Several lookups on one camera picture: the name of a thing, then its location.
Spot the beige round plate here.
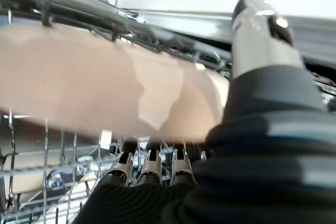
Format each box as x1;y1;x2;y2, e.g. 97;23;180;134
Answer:
0;22;232;141

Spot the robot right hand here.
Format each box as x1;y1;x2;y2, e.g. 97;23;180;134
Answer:
72;0;336;224

